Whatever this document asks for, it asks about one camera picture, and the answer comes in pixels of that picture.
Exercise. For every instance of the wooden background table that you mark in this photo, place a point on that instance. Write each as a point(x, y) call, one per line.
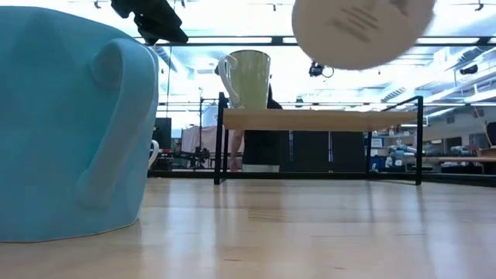
point(461, 159)

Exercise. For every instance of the black overhead frame beam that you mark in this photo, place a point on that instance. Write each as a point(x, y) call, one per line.
point(277, 40)

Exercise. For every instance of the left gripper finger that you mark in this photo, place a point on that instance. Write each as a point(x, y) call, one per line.
point(166, 35)

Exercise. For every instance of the white mug blue pattern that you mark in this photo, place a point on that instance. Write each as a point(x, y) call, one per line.
point(154, 153)

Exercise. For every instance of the person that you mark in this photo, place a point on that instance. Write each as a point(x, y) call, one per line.
point(263, 149)

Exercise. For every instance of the black hanging camera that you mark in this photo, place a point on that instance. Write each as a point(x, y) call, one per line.
point(315, 69)

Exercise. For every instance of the wooden shelf black frame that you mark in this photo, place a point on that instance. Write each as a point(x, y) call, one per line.
point(310, 120)

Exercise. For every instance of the black ceiling device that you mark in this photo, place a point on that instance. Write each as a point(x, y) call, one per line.
point(469, 69)

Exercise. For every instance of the black table edge rail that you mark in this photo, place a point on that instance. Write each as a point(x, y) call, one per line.
point(457, 179)

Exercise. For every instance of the light blue mug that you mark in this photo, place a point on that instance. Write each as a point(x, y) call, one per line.
point(58, 116)

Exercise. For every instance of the pink cloth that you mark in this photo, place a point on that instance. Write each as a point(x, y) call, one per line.
point(193, 139)

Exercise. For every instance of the black partition panels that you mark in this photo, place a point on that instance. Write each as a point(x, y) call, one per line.
point(310, 151)

